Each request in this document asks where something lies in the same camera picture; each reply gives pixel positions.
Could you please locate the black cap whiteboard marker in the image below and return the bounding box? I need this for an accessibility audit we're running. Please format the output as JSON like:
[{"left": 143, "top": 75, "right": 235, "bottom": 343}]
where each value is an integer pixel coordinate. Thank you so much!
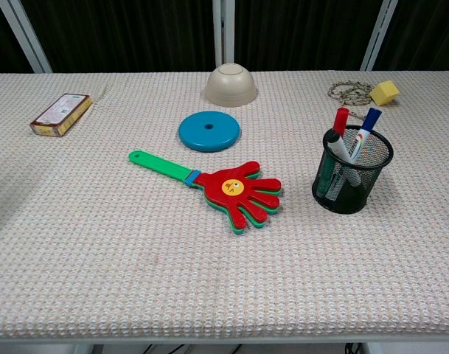
[{"left": 326, "top": 131, "right": 349, "bottom": 161}]

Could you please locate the red green hand clapper toy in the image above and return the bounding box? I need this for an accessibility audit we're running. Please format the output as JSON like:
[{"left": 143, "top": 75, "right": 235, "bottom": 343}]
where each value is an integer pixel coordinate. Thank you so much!
[{"left": 128, "top": 149, "right": 283, "bottom": 237}]

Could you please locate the black mesh pen cup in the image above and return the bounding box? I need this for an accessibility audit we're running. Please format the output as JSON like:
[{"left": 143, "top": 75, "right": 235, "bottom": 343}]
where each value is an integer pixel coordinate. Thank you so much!
[{"left": 311, "top": 124, "right": 394, "bottom": 215}]

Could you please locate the white metal frame post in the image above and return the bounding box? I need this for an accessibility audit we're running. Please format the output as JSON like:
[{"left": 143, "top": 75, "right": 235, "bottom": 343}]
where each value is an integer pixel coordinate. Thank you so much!
[
  {"left": 0, "top": 0, "right": 53, "bottom": 74},
  {"left": 360, "top": 0, "right": 399, "bottom": 72},
  {"left": 212, "top": 0, "right": 235, "bottom": 69}
]

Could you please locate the beige upturned bowl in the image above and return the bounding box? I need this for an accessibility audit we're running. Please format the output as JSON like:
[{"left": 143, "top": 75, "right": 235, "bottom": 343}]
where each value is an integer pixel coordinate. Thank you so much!
[{"left": 203, "top": 63, "right": 258, "bottom": 108}]

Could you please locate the dark curtain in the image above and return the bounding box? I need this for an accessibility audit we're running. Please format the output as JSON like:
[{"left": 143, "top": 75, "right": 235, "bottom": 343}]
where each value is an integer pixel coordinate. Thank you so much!
[{"left": 0, "top": 0, "right": 449, "bottom": 77}]

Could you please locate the beige braided rope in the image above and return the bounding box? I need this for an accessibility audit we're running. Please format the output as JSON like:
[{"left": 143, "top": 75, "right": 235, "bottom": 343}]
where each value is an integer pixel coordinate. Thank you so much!
[{"left": 327, "top": 80, "right": 375, "bottom": 122}]

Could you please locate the blue cap whiteboard marker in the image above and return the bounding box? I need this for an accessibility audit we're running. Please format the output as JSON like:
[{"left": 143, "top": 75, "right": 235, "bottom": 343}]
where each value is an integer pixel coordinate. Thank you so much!
[{"left": 347, "top": 107, "right": 383, "bottom": 165}]

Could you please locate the red cap whiteboard marker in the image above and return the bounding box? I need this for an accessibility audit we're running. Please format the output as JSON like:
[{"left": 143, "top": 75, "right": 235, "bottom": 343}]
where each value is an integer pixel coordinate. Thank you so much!
[{"left": 316, "top": 107, "right": 350, "bottom": 197}]

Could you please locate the brown yellow cardboard box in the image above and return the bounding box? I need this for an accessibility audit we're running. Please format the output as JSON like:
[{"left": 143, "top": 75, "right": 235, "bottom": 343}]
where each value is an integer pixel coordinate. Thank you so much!
[{"left": 29, "top": 93, "right": 94, "bottom": 138}]

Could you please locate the yellow sponge cube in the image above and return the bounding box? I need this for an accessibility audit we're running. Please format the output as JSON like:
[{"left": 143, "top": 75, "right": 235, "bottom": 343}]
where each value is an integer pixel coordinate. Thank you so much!
[{"left": 369, "top": 80, "right": 400, "bottom": 105}]

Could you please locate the blue round disc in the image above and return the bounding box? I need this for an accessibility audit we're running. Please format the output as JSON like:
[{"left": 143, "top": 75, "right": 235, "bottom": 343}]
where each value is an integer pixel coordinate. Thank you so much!
[{"left": 178, "top": 111, "right": 241, "bottom": 152}]

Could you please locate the white woven tablecloth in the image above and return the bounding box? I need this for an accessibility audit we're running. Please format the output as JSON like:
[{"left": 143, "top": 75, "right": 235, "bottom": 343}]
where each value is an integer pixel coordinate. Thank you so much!
[{"left": 0, "top": 70, "right": 449, "bottom": 340}]

